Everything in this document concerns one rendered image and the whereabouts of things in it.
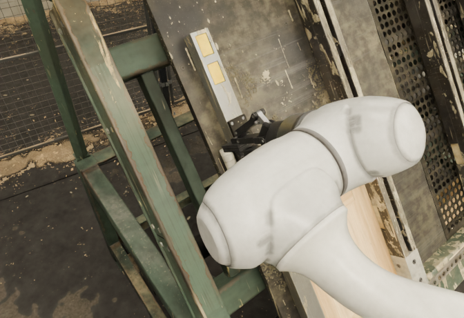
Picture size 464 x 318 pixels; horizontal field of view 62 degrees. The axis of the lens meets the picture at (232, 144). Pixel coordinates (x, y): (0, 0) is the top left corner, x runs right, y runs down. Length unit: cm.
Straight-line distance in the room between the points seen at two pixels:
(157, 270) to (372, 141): 114
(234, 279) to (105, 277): 146
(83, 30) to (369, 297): 69
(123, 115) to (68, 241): 189
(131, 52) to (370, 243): 87
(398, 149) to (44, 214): 258
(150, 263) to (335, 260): 113
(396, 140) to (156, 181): 54
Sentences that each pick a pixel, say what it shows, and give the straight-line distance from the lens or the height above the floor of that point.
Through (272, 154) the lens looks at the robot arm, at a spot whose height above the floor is 176.
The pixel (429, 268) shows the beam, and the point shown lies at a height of 90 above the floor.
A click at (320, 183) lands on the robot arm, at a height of 175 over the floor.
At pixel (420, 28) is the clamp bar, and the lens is 149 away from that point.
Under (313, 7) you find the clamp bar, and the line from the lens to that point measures 111.
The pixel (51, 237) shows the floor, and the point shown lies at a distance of 271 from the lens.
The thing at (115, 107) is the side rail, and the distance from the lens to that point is 83.
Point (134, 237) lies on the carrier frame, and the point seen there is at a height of 79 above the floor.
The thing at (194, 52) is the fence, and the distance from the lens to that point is 93.
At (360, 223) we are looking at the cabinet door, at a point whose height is 110.
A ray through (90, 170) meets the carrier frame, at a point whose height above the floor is 79.
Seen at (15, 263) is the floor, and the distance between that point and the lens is 270.
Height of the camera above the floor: 206
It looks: 43 degrees down
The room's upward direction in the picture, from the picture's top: straight up
